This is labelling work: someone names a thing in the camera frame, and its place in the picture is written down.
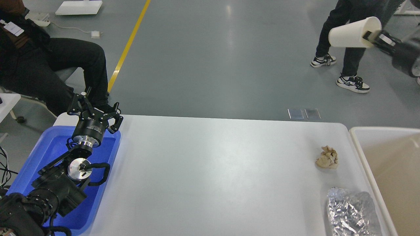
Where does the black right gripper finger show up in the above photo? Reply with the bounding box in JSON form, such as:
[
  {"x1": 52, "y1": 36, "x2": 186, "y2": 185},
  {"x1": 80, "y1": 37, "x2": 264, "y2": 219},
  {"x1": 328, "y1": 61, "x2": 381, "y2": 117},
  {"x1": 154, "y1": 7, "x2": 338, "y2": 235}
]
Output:
[{"x1": 363, "y1": 30, "x2": 381, "y2": 42}]

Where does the person in dark jeans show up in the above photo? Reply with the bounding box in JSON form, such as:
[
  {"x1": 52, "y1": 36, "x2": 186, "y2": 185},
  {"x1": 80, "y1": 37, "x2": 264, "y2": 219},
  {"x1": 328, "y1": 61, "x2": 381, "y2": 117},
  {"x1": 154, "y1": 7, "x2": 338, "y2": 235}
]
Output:
[{"x1": 310, "y1": 0, "x2": 403, "y2": 93}]

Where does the crumpled brown paper ball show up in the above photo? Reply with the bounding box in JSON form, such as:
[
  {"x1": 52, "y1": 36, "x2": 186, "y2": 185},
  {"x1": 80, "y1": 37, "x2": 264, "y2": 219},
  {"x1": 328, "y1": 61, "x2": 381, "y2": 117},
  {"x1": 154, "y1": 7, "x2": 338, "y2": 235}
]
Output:
[{"x1": 315, "y1": 146, "x2": 339, "y2": 169}]

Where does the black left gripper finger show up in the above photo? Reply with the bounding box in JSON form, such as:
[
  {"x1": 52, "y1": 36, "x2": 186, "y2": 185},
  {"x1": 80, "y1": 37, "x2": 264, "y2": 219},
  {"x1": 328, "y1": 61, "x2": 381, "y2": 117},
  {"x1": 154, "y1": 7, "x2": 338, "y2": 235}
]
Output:
[
  {"x1": 67, "y1": 87, "x2": 95, "y2": 116},
  {"x1": 104, "y1": 102, "x2": 123, "y2": 133}
]

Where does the person in brown shirt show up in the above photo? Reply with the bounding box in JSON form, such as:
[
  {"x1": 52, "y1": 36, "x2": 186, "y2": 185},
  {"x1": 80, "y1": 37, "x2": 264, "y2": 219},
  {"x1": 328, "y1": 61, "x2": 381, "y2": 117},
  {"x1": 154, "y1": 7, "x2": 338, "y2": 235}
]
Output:
[{"x1": 1, "y1": 0, "x2": 114, "y2": 116}]

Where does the white power adapter with cable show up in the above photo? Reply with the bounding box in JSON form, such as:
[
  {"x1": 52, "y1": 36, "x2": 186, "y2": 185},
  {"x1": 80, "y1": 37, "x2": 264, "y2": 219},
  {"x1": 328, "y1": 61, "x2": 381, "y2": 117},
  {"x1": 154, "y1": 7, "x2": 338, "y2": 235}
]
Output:
[{"x1": 24, "y1": 12, "x2": 104, "y2": 39}]

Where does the crumpled aluminium foil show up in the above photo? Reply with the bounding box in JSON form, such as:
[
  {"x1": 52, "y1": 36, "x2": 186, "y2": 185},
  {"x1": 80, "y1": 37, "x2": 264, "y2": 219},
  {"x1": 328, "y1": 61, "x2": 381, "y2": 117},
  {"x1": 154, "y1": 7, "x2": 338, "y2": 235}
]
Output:
[{"x1": 327, "y1": 187, "x2": 382, "y2": 236}]

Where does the blue plastic tray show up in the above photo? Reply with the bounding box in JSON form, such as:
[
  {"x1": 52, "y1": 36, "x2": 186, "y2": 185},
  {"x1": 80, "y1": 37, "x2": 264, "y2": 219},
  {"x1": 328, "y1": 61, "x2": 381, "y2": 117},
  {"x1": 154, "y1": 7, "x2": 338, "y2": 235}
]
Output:
[{"x1": 9, "y1": 126, "x2": 121, "y2": 236}]

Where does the white flat board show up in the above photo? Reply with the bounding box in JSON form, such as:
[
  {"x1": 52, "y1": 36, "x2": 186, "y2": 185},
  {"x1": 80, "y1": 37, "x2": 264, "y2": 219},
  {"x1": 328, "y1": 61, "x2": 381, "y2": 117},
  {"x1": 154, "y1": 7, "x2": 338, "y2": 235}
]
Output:
[{"x1": 55, "y1": 0, "x2": 103, "y2": 15}]

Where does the small white side table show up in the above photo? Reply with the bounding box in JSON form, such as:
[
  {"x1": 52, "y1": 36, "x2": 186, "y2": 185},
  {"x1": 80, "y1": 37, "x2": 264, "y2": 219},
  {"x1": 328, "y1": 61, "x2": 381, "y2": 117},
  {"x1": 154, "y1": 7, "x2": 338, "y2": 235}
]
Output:
[{"x1": 0, "y1": 93, "x2": 21, "y2": 122}]

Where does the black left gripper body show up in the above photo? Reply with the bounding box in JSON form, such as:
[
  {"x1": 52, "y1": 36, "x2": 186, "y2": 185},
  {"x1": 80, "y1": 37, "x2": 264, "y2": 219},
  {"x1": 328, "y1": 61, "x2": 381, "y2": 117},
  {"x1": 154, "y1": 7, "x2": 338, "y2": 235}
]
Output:
[{"x1": 72, "y1": 111, "x2": 108, "y2": 148}]

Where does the metal floor plate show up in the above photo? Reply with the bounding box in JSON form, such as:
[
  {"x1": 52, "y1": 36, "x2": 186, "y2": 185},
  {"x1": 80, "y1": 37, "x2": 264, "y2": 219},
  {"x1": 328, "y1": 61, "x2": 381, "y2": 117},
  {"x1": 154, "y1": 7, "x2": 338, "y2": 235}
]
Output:
[
  {"x1": 304, "y1": 108, "x2": 322, "y2": 120},
  {"x1": 287, "y1": 108, "x2": 305, "y2": 120}
]

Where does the metal floor plate right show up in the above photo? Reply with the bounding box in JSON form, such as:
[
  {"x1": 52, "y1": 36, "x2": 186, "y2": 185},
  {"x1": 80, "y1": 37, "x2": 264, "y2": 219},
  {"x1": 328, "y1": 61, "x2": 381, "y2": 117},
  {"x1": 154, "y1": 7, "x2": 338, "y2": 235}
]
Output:
[{"x1": 304, "y1": 108, "x2": 322, "y2": 120}]

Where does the beige plastic bin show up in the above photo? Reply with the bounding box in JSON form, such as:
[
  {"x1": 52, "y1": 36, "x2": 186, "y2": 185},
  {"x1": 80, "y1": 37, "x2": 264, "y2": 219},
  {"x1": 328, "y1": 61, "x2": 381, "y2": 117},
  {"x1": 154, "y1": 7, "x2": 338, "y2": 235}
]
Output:
[{"x1": 349, "y1": 127, "x2": 420, "y2": 236}]

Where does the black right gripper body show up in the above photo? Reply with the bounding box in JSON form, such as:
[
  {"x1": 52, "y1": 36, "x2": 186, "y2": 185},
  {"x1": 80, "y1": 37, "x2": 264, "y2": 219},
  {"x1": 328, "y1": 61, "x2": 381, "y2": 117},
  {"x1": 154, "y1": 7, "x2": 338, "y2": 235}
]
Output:
[{"x1": 374, "y1": 31, "x2": 420, "y2": 78}]

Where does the white paper cup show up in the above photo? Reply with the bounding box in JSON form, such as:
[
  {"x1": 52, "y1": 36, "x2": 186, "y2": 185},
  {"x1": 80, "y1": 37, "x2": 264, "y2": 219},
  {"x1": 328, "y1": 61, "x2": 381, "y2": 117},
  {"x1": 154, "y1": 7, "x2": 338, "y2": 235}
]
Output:
[{"x1": 328, "y1": 17, "x2": 382, "y2": 48}]

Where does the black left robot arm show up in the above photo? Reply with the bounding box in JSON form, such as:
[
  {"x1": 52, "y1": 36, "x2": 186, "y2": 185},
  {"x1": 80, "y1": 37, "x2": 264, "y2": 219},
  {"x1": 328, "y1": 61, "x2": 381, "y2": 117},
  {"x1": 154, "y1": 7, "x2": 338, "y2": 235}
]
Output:
[{"x1": 1, "y1": 87, "x2": 123, "y2": 236}]

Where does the metal floor plate left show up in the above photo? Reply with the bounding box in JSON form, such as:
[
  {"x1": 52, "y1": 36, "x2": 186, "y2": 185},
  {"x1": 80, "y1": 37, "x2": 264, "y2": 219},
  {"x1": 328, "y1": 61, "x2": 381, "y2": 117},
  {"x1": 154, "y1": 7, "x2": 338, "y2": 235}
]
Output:
[{"x1": 287, "y1": 108, "x2": 305, "y2": 120}]

